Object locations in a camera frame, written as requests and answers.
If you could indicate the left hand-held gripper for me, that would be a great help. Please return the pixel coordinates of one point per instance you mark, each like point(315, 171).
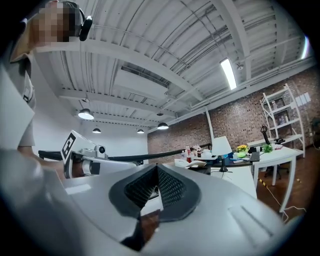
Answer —
point(82, 150)

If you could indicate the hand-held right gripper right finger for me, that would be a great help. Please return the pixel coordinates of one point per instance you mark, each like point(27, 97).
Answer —
point(220, 215)

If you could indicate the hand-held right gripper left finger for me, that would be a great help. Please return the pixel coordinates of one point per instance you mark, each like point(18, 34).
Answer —
point(105, 190)

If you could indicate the person's left forearm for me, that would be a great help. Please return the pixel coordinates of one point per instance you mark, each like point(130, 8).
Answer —
point(76, 170)

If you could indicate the black dome pendant lamp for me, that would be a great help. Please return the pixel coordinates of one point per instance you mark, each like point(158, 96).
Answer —
point(85, 114)
point(96, 130)
point(162, 126)
point(140, 131)

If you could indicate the black table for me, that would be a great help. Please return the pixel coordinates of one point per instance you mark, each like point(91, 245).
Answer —
point(232, 163)

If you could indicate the red-capped drink bottle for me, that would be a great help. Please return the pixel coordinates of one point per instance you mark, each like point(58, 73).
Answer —
point(188, 155)

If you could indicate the white table lamp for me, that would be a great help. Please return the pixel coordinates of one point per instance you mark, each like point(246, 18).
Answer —
point(220, 145)

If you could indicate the yellow flower pot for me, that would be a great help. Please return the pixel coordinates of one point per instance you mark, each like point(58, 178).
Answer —
point(242, 148)

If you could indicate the green potted plant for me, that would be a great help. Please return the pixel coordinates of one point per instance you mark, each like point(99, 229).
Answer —
point(267, 148)

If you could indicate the white desk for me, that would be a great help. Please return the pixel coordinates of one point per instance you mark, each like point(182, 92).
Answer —
point(277, 156)

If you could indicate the white ceiling air unit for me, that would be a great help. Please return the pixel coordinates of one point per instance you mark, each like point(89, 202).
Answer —
point(141, 78)

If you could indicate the white slanted pole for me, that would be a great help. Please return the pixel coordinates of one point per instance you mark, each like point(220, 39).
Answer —
point(209, 125)

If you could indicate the white metal shelf rack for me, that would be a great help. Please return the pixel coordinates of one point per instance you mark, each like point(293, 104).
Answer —
point(282, 117)

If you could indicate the long fluorescent ceiling light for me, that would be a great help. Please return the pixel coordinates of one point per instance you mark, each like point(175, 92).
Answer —
point(228, 73)

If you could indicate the person's head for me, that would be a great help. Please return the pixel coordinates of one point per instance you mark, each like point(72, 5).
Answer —
point(53, 23)

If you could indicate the black head-worn camera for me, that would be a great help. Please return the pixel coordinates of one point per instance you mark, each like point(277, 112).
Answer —
point(85, 28)

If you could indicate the white sheets on brick wall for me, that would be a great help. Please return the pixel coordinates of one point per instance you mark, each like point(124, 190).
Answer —
point(303, 99)

